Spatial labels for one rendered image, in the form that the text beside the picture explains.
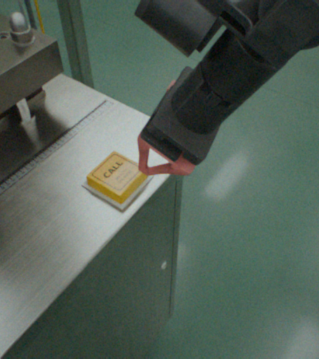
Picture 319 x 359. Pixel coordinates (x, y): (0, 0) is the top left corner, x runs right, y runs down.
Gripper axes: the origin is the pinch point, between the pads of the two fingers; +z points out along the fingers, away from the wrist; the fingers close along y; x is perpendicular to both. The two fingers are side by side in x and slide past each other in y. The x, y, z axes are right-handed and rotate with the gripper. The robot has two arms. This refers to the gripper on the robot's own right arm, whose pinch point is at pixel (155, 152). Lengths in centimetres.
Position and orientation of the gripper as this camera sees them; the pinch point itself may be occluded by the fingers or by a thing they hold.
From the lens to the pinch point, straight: 50.0
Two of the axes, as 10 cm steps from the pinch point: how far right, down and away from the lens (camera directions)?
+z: -4.6, 4.2, 7.9
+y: -3.8, 7.1, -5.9
